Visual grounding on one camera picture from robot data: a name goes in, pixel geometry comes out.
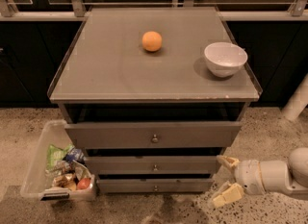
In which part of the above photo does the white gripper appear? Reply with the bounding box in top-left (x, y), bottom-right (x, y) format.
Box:
top-left (210, 155), bottom-right (266, 208)

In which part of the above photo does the grey drawer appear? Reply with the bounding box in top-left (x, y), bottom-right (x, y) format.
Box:
top-left (65, 121), bottom-right (242, 149)
top-left (85, 156), bottom-right (219, 175)
top-left (97, 179), bottom-right (213, 193)

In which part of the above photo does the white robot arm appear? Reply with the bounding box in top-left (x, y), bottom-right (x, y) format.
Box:
top-left (209, 147), bottom-right (308, 209)

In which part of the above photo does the grey top drawer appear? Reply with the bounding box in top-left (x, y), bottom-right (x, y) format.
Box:
top-left (65, 121), bottom-right (242, 149)

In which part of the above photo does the grey drawer cabinet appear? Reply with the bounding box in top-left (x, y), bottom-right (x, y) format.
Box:
top-left (48, 7), bottom-right (261, 182)

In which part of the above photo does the grey bottom drawer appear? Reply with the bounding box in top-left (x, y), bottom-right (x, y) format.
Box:
top-left (97, 179), bottom-right (213, 193)

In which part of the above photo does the white pipe leg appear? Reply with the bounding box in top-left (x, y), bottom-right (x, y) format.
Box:
top-left (282, 74), bottom-right (308, 121)

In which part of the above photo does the white bowl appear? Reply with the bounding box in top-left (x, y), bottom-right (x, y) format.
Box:
top-left (204, 42), bottom-right (248, 78)

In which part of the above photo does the red apple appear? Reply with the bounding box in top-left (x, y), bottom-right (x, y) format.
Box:
top-left (77, 178), bottom-right (90, 190)

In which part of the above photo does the orange fruit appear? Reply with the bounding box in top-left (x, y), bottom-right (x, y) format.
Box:
top-left (141, 31), bottom-right (163, 52)

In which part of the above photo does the blue snack packet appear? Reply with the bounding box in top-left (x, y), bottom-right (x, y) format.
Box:
top-left (64, 148), bottom-right (84, 163)

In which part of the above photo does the clear plastic bin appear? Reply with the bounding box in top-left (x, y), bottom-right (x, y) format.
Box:
top-left (20, 120), bottom-right (96, 201)

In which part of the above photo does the green snack bag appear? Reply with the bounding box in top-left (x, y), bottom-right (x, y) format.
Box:
top-left (47, 144), bottom-right (74, 168)

